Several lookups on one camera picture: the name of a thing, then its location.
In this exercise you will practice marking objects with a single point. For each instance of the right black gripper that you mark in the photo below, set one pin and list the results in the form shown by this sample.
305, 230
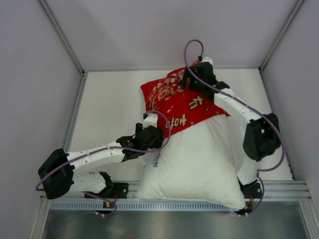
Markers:
190, 75

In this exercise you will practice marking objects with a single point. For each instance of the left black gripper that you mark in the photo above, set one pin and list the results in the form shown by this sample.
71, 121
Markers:
154, 134

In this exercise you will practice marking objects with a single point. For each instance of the red printed pillowcase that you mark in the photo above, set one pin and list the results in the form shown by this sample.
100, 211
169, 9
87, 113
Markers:
183, 108

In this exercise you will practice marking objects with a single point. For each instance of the white pillow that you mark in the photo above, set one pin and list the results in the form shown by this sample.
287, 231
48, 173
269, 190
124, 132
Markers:
196, 165

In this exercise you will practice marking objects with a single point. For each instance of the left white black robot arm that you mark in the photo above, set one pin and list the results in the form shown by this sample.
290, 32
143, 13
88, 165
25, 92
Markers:
65, 172

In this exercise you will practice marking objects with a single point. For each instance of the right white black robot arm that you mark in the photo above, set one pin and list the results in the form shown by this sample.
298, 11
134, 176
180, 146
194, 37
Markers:
252, 136

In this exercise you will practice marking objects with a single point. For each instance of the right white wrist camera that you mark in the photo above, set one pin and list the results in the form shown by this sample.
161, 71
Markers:
206, 59

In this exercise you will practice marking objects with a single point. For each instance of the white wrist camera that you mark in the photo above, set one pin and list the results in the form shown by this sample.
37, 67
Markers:
150, 119
206, 59

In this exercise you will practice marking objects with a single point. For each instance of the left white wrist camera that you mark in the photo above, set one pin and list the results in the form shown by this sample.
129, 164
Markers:
150, 119

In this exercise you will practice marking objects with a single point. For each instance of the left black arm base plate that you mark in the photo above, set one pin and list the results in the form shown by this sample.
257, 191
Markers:
117, 191

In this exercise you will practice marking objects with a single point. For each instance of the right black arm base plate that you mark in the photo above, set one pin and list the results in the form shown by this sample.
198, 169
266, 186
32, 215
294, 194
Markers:
252, 190

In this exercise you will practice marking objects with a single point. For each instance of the right aluminium frame post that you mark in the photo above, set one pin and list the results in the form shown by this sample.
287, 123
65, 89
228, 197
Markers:
283, 30

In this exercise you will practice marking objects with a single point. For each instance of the aluminium frame post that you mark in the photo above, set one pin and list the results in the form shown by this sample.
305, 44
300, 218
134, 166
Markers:
61, 35
283, 30

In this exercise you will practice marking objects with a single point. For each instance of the slotted grey cable duct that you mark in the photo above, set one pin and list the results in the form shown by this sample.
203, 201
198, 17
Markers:
87, 205

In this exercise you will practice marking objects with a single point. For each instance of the left aluminium frame post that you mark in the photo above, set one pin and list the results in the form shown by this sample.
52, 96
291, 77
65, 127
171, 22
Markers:
61, 35

